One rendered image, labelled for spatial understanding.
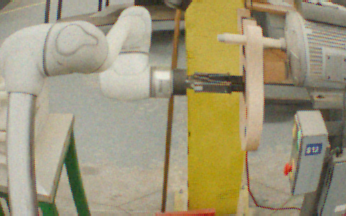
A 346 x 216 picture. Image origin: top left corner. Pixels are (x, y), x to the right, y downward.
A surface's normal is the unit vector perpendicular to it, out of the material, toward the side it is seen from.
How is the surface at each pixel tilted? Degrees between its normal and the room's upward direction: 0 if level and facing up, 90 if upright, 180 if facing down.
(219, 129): 90
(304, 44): 65
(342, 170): 90
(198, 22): 90
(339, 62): 90
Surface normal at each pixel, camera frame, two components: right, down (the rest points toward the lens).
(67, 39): 0.02, -0.10
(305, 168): -0.04, 0.40
